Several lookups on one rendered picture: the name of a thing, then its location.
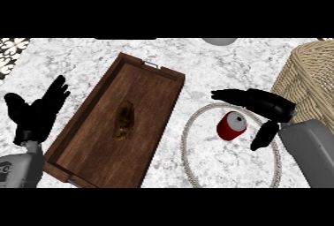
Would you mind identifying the tan wicker basket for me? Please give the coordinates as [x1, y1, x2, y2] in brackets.
[271, 39, 334, 136]

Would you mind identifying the red can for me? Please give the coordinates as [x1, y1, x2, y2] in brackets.
[216, 110, 250, 142]

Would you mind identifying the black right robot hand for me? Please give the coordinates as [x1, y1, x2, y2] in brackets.
[210, 87, 297, 152]

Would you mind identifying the grey round object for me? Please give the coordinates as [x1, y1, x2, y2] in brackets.
[201, 37, 240, 47]

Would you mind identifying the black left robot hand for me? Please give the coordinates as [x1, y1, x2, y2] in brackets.
[3, 74, 73, 147]

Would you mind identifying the black and white patterned tile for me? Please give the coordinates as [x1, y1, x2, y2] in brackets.
[0, 37, 33, 81]

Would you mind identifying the brown wooden tray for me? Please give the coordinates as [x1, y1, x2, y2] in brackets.
[42, 52, 186, 189]

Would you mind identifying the round marble-patterned placemat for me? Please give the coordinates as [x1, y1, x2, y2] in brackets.
[181, 102, 284, 189]

